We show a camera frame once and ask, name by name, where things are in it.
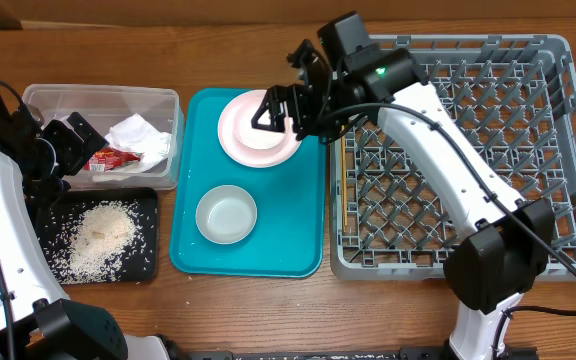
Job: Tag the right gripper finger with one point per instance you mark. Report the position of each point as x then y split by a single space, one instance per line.
312 67
279 102

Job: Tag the grey bowl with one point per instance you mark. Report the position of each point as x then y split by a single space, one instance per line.
226 214

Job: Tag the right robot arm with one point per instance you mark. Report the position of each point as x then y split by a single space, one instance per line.
504 239

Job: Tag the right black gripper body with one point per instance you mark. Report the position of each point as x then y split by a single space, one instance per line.
311 102

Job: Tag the white napkin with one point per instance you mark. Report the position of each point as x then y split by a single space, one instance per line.
158 150

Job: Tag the red snack wrapper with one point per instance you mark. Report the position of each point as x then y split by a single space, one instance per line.
109 159

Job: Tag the grey dishwasher rack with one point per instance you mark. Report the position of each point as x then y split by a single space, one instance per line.
514 98

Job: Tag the pink bowl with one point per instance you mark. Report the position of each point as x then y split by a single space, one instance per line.
253 138

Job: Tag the pink plate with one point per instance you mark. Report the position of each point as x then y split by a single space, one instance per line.
242 154

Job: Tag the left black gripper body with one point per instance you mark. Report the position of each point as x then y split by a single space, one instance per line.
51 159

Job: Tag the teal serving tray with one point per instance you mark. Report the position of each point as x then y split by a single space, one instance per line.
287 239

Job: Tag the white rice pile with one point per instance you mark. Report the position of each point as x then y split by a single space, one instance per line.
100 240

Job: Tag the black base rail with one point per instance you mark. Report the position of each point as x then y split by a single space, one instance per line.
405 353

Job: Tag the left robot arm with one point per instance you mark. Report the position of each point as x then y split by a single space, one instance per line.
37 318

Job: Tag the clear plastic bin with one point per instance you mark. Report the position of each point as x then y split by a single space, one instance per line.
103 106

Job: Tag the black tray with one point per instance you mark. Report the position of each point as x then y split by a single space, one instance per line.
103 235

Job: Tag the wooden chopstick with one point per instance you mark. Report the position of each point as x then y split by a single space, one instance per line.
343 183

